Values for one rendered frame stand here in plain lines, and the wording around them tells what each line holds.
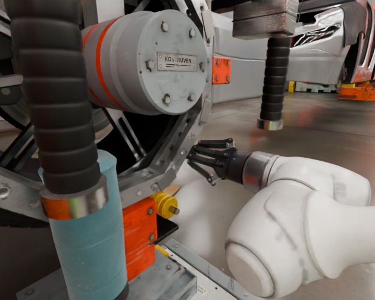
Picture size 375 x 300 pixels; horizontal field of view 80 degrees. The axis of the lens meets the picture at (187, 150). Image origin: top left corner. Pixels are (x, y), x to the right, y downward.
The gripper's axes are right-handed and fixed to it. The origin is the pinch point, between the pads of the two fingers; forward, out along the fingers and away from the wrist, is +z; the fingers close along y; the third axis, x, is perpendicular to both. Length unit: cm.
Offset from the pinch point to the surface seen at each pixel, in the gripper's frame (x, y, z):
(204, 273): -49, -30, 1
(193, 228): -73, -17, 29
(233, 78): -8.8, 35.7, 4.7
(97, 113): 19.0, -4.1, 15.2
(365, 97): -246, 235, -11
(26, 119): 30.5, -14.6, 15.2
